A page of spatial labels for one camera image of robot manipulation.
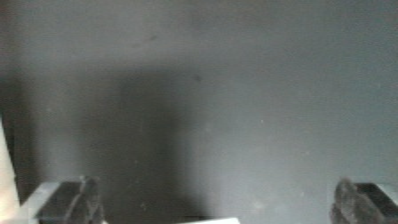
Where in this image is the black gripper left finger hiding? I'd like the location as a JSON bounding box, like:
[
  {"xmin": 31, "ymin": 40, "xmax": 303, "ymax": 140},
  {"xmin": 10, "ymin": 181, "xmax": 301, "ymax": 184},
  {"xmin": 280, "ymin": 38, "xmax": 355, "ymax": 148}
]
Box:
[{"xmin": 15, "ymin": 177, "xmax": 104, "ymax": 224}]

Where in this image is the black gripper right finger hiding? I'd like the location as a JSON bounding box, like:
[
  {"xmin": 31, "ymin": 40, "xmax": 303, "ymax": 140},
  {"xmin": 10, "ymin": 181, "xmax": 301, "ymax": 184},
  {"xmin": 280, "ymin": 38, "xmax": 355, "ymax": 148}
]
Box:
[{"xmin": 330, "ymin": 178, "xmax": 398, "ymax": 224}]

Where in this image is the white drawer without knob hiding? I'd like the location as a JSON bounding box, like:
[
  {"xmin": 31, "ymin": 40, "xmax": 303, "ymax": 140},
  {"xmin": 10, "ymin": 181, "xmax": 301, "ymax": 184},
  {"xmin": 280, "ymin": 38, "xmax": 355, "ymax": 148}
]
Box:
[{"xmin": 0, "ymin": 126, "xmax": 19, "ymax": 224}]

